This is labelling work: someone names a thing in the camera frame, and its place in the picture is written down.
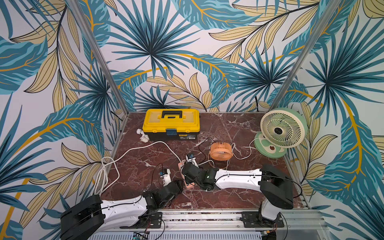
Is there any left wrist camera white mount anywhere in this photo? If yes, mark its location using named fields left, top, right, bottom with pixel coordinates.
left=160, top=169, right=172, bottom=187

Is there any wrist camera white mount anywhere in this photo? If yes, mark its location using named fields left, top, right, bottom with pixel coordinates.
left=160, top=169, right=172, bottom=187
left=186, top=153, right=198, bottom=167

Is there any green cream desk fan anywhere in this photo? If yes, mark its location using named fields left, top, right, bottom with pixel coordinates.
left=254, top=108, right=309, bottom=159

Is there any white fan cable with plug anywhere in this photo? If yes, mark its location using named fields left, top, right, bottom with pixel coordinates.
left=196, top=137, right=259, bottom=167

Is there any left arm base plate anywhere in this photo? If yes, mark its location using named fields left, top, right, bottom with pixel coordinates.
left=128, top=212, right=163, bottom=229

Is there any pink USB charger adapter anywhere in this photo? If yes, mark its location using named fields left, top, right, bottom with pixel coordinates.
left=178, top=162, right=185, bottom=169

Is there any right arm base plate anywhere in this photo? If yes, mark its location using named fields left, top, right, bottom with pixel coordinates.
left=240, top=211, right=285, bottom=229

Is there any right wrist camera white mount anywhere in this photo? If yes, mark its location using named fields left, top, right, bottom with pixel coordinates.
left=186, top=153, right=198, bottom=167

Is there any white power strip cord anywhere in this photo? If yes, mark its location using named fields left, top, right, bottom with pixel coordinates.
left=91, top=140, right=184, bottom=196

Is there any white wall plug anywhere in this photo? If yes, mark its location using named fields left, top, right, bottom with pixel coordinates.
left=136, top=129, right=150, bottom=143

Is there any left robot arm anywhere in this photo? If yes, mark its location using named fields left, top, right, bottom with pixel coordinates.
left=60, top=180, right=184, bottom=240

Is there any yellow black toolbox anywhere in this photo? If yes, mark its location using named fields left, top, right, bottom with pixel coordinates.
left=142, top=109, right=201, bottom=142

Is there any pink power strip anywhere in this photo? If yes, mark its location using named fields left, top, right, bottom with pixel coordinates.
left=179, top=166, right=195, bottom=190

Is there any aluminium front rail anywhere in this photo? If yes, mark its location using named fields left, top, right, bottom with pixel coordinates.
left=69, top=209, right=332, bottom=240

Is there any small orange desk fan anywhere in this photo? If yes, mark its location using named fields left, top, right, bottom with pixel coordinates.
left=210, top=142, right=234, bottom=161

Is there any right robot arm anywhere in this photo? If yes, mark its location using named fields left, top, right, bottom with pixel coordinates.
left=181, top=162, right=294, bottom=221

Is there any black USB cable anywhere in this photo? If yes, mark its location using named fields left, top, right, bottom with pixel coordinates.
left=196, top=137, right=217, bottom=163

